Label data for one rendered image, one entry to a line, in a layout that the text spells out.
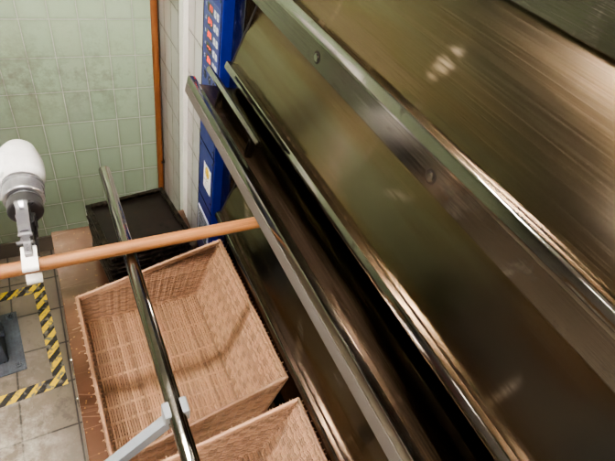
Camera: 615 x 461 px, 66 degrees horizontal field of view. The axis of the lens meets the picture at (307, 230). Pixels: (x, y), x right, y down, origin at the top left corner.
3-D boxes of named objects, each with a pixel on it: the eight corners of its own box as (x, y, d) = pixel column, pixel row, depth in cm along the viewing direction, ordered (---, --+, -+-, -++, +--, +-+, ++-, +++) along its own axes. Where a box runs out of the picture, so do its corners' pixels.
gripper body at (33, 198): (38, 186, 109) (42, 211, 104) (46, 212, 115) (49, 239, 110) (1, 190, 106) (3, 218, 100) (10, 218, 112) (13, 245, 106)
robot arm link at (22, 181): (48, 198, 119) (49, 213, 115) (5, 203, 115) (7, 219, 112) (40, 169, 113) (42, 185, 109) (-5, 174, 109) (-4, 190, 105)
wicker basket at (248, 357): (218, 285, 179) (221, 235, 160) (278, 421, 147) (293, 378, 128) (79, 323, 158) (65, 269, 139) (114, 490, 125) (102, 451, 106)
